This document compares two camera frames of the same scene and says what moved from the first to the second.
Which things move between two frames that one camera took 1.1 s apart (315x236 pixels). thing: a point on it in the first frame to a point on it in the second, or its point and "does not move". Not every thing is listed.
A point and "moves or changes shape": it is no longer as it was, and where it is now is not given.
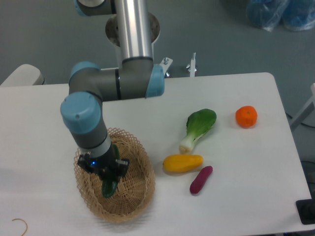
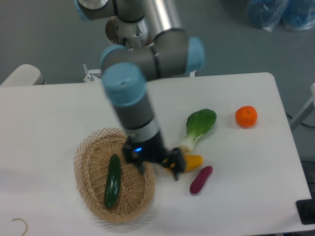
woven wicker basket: [134, 191] does not move
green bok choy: [198, 124] does not move
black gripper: [106, 167] to [136, 152]
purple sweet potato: [203, 176] does not move
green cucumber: [109, 186] moves or changes shape
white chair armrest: [25, 74] does not move
